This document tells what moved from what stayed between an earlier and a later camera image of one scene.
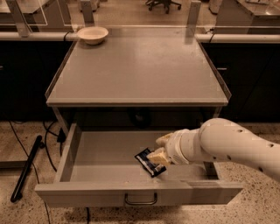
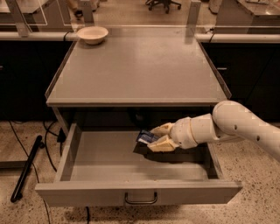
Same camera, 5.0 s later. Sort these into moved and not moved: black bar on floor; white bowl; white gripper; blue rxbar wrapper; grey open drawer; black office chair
Moved: blue rxbar wrapper; white gripper
Not moved: black office chair; black bar on floor; grey open drawer; white bowl
